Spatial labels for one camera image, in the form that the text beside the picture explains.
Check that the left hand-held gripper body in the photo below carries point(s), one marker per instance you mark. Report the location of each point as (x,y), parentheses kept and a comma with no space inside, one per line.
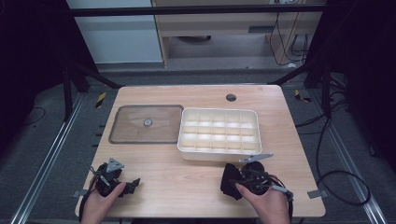
(107,182)

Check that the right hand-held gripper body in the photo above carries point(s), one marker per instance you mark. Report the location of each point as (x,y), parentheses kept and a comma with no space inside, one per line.
(255,179)

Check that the black sock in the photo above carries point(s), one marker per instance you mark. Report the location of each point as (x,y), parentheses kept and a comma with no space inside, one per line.
(229,182)

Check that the white divided storage box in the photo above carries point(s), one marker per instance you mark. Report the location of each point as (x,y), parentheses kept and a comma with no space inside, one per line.
(219,155)

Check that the person's left hand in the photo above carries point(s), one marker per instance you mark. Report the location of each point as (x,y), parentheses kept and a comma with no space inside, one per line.
(96,208)

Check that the person's right hand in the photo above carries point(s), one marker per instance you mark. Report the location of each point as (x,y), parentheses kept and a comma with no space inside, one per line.
(271,208)

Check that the black yellow tape piece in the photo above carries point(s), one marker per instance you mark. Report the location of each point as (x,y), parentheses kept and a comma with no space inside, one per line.
(300,96)
(100,99)

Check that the black metal stand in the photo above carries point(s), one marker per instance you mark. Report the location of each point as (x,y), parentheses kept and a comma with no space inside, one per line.
(67,93)
(326,90)

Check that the white cabinet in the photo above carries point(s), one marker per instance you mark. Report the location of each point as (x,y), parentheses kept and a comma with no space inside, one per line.
(118,40)

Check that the light wooden desk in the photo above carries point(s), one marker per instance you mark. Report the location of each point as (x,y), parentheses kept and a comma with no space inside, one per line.
(218,25)

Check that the black horizontal bar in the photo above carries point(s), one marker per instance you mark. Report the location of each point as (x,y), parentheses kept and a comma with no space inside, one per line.
(186,10)

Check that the grey metal table bracket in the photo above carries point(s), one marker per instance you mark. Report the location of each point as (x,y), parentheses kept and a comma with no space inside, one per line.
(79,193)
(317,194)

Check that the aluminium floor rail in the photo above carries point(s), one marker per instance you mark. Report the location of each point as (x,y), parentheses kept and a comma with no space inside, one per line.
(46,161)
(348,161)

